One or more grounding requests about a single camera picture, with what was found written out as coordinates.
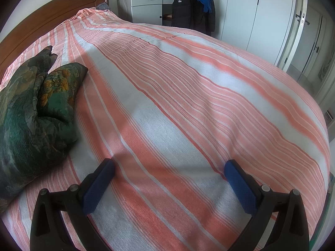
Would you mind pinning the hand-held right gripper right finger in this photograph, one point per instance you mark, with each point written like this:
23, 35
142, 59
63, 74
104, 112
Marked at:
239, 184

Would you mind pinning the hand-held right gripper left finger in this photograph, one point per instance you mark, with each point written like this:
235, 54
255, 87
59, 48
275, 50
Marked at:
99, 183

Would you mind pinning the green printed padded jacket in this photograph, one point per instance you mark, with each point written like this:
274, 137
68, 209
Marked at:
31, 125

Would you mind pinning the bed with pink striped cover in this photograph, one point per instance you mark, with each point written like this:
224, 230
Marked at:
196, 96

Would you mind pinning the white room door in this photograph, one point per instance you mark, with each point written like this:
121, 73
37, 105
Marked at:
306, 39

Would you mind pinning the white wardrobe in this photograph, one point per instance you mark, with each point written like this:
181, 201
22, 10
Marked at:
248, 18

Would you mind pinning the wooden bed headboard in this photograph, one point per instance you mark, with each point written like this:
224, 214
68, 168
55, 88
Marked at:
52, 21

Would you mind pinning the grey pillow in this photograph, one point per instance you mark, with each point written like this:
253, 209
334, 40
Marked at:
102, 6

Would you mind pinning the black jacket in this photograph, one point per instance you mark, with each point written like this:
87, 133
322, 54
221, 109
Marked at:
188, 10

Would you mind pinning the white dresser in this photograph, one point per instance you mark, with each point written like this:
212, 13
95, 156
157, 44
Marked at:
146, 7

